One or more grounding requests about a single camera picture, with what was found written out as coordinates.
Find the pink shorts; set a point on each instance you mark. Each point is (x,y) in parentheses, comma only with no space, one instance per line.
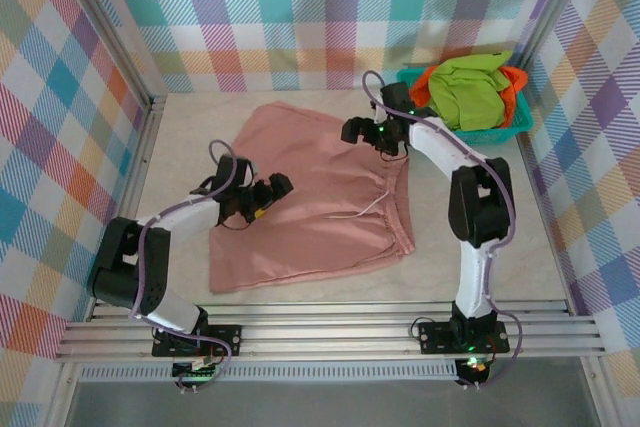
(325,237)

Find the lime green shorts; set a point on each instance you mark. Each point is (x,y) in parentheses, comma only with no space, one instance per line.
(465,97)

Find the orange shorts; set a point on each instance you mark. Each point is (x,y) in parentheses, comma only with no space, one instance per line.
(517,79)

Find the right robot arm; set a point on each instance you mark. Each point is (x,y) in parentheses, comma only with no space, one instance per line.
(475,277)

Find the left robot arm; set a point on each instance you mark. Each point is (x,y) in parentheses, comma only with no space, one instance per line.
(120,267)

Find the teal plastic basket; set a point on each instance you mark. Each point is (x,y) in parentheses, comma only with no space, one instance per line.
(480,137)

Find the left circuit board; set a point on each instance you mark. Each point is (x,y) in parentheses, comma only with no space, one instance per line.
(197,372)

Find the circuit board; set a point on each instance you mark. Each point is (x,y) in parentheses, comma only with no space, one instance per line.
(197,372)
(472,367)

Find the right circuit board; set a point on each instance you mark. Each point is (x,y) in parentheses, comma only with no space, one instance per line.
(472,367)

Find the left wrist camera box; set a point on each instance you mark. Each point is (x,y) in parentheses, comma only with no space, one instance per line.
(281,186)

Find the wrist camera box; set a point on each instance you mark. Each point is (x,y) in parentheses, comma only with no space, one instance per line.
(281,186)
(356,131)

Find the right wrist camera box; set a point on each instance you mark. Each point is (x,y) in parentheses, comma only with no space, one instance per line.
(356,131)

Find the aluminium side rail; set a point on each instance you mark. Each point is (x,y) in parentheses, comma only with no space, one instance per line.
(137,172)
(545,227)

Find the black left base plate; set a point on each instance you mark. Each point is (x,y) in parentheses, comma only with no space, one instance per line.
(230,342)

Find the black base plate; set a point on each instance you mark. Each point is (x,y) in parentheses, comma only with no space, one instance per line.
(230,342)
(435,337)

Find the aluminium front rail frame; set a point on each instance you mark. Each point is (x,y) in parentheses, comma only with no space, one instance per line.
(325,337)

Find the aluminium corner post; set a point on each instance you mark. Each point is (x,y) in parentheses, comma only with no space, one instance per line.
(550,12)
(110,27)

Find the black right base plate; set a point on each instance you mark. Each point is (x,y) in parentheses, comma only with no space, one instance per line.
(435,337)

